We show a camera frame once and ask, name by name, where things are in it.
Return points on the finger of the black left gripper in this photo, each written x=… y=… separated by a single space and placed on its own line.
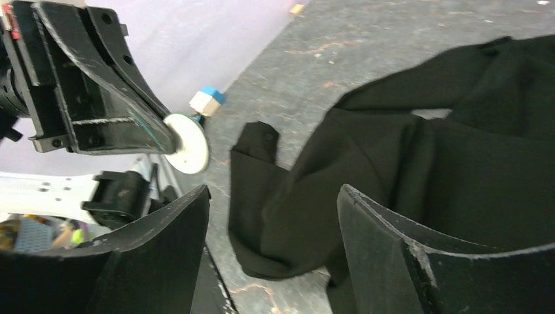
x=102 y=115
x=111 y=35

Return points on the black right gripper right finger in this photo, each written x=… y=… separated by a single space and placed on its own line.
x=397 y=265

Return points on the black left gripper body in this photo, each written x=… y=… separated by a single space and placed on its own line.
x=27 y=79

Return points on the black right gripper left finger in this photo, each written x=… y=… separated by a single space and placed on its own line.
x=147 y=266

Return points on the white round brooch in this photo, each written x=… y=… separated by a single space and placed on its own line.
x=192 y=146

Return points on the black garment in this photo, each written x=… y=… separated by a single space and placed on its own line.
x=462 y=144

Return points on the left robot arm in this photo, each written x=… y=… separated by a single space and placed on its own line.
x=111 y=197

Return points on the lime green small cube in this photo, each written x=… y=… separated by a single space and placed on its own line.
x=77 y=237

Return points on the blue monster card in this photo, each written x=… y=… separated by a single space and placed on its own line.
x=199 y=118

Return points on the blue white block toy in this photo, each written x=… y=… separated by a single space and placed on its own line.
x=207 y=101

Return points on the blue perforated basket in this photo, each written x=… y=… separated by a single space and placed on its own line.
x=33 y=236

